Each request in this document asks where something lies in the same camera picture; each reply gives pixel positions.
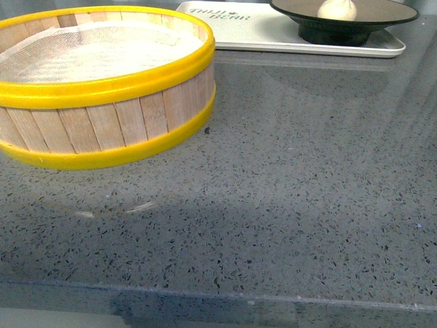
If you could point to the white steamed bun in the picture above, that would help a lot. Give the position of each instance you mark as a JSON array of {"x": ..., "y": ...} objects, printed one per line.
[{"x": 343, "y": 10}]

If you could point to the tan plate with black rim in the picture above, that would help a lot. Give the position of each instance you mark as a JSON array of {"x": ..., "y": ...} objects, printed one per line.
[{"x": 371, "y": 16}]

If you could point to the white rectangular bear tray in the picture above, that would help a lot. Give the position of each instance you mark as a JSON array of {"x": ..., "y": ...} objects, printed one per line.
[{"x": 257, "y": 27}]

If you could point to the white mesh steamer cloth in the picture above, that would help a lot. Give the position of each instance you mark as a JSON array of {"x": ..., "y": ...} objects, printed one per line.
[{"x": 94, "y": 51}]

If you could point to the yellow rimmed bamboo steamer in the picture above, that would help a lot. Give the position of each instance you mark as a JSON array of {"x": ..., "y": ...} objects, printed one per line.
[{"x": 113, "y": 121}]

